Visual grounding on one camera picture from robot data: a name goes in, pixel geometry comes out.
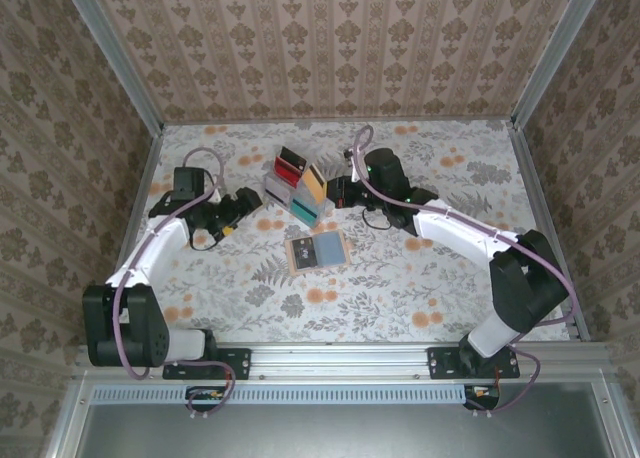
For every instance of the light blue card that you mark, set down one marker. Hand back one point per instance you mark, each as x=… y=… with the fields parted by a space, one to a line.
x=331 y=249

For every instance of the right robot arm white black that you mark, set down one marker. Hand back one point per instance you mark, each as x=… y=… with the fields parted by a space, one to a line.
x=450 y=233

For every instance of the black connector board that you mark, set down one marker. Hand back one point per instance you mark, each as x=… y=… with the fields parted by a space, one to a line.
x=202 y=398
x=482 y=397

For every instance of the grey metal panel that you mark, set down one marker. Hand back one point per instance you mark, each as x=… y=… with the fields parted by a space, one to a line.
x=340 y=433

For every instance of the clear acrylic card organizer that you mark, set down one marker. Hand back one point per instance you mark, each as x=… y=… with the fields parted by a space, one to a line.
x=324 y=213

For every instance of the floral patterned table mat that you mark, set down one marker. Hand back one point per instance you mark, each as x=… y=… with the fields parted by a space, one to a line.
x=350 y=308

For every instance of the aluminium frame bar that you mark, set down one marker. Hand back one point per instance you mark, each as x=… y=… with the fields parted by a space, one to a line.
x=616 y=428
x=67 y=428

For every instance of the aluminium mounting beam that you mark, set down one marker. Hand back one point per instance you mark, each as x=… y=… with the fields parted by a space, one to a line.
x=340 y=360

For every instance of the yellow card dark stripe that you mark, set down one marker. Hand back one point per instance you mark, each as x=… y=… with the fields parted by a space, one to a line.
x=314 y=180

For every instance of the red card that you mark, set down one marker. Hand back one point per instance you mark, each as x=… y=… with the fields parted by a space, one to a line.
x=286 y=172

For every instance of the aluminium rail thin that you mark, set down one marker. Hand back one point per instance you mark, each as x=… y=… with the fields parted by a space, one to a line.
x=300 y=122

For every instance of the teal card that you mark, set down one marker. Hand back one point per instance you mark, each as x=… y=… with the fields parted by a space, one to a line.
x=305 y=212

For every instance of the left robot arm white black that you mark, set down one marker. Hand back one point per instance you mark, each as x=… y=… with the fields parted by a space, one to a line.
x=160 y=243

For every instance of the aluminium frame post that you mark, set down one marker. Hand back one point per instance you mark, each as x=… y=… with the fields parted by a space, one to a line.
x=116 y=53
x=553 y=53

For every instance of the aluminium side rail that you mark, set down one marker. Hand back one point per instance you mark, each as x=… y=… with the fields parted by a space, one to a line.
x=540 y=203
x=143 y=178

